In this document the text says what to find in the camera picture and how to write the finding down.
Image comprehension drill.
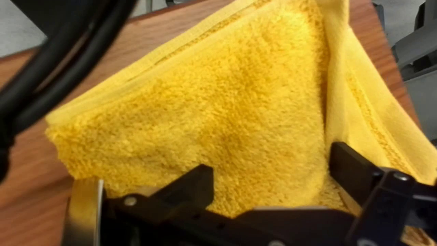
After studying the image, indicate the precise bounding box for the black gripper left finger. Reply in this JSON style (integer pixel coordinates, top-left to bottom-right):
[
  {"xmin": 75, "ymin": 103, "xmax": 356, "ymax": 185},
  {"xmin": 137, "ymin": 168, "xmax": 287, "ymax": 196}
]
[{"xmin": 60, "ymin": 163, "xmax": 247, "ymax": 246}]

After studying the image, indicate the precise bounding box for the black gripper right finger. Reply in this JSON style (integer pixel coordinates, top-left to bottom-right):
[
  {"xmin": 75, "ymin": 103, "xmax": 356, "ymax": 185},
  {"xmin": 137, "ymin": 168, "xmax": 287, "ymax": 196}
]
[{"xmin": 328, "ymin": 141, "xmax": 437, "ymax": 246}]

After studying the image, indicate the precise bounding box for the yellow terry towel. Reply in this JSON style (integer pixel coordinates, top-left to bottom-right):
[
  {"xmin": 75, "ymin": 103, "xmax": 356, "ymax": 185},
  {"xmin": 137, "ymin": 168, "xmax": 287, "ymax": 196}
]
[{"xmin": 44, "ymin": 0, "xmax": 437, "ymax": 246}]

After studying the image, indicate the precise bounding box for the thick black cable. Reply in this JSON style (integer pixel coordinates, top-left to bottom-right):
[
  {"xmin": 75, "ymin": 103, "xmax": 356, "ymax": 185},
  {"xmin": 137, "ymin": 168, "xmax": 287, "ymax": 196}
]
[{"xmin": 0, "ymin": 0, "xmax": 138, "ymax": 183}]

